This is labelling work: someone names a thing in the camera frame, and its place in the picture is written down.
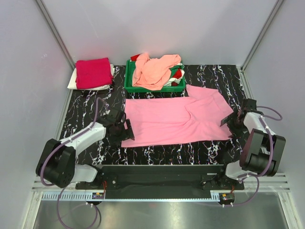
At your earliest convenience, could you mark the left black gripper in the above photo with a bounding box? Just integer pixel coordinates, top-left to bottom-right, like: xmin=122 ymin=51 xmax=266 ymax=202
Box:
xmin=109 ymin=119 xmax=134 ymax=146

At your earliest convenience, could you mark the pink t shirt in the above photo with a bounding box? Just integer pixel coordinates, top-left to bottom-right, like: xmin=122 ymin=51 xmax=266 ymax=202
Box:
xmin=121 ymin=85 xmax=233 ymax=147

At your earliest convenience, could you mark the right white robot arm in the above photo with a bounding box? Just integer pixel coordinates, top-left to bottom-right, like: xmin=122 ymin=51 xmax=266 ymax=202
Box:
xmin=216 ymin=98 xmax=286 ymax=189

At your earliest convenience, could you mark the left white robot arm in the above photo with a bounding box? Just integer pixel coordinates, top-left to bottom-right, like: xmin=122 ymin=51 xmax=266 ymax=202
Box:
xmin=35 ymin=108 xmax=134 ymax=189

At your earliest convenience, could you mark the green plastic bin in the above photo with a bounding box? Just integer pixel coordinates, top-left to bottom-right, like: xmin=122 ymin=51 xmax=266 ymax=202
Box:
xmin=124 ymin=59 xmax=186 ymax=93

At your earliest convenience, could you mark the peach t shirt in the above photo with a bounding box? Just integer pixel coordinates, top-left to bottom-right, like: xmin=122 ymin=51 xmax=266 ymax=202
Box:
xmin=132 ymin=53 xmax=182 ymax=91

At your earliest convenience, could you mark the folded magenta t shirt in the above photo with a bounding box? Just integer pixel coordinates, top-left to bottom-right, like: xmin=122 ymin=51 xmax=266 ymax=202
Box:
xmin=75 ymin=58 xmax=112 ymax=89

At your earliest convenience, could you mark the folded white t shirt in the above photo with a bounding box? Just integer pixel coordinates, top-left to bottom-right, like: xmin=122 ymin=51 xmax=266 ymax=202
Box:
xmin=67 ymin=64 xmax=115 ymax=91

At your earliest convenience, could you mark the red white green t shirt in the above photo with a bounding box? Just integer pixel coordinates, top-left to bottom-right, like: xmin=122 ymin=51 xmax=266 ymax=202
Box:
xmin=130 ymin=54 xmax=184 ymax=86

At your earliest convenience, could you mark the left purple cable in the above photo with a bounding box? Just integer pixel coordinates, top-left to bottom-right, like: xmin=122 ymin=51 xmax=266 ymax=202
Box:
xmin=39 ymin=96 xmax=110 ymax=229

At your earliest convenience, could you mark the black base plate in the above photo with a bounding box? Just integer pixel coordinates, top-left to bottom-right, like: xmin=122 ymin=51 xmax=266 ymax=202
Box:
xmin=76 ymin=165 xmax=244 ymax=201

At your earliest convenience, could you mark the aluminium rail frame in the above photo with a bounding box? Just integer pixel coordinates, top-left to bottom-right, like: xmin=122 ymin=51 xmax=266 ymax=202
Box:
xmin=31 ymin=173 xmax=303 ymax=229

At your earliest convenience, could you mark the right corner post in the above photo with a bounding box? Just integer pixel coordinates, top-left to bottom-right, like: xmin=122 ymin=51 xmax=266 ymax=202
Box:
xmin=241 ymin=0 xmax=285 ymax=72

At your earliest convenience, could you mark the corner post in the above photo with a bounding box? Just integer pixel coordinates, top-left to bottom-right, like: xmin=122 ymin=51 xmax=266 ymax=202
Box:
xmin=241 ymin=0 xmax=285 ymax=72
xmin=34 ymin=0 xmax=75 ymax=70

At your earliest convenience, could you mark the left corner post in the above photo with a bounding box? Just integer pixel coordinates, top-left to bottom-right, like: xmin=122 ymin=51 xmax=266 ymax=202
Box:
xmin=34 ymin=0 xmax=75 ymax=70

